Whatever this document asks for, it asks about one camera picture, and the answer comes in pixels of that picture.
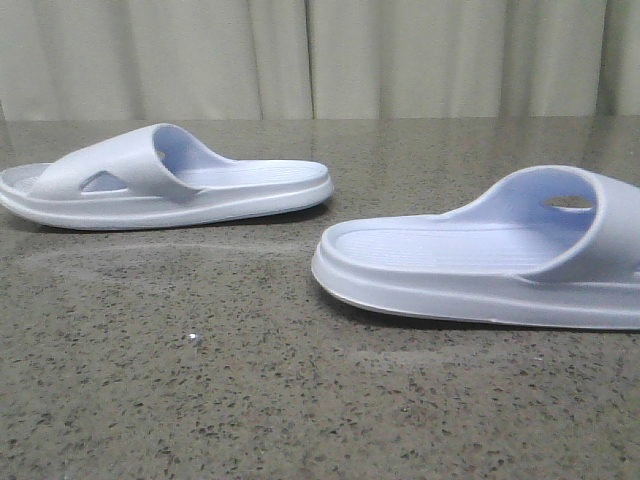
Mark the light blue slipper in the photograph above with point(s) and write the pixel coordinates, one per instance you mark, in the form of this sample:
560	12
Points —
548	246
155	177

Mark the beige curtain backdrop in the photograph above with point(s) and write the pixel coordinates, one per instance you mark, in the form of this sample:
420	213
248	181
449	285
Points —
113	60

